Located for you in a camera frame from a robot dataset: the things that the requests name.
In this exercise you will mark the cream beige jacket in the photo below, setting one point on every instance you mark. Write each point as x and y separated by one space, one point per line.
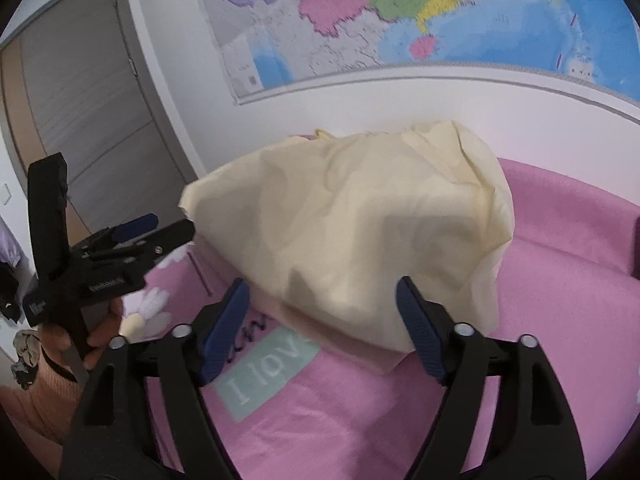
330 225

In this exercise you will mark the peach knit sleeve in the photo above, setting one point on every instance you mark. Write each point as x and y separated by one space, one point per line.
48 405

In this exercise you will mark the grey brown door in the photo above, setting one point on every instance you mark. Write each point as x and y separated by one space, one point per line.
74 81

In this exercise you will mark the colourful wall map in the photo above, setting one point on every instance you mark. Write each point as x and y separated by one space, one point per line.
269 44

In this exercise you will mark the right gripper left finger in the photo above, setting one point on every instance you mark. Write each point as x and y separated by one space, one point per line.
112 434

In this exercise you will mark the pink daisy bed sheet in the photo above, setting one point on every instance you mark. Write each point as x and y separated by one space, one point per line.
546 395

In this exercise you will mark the person's left hand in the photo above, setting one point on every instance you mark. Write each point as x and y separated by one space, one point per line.
57 345

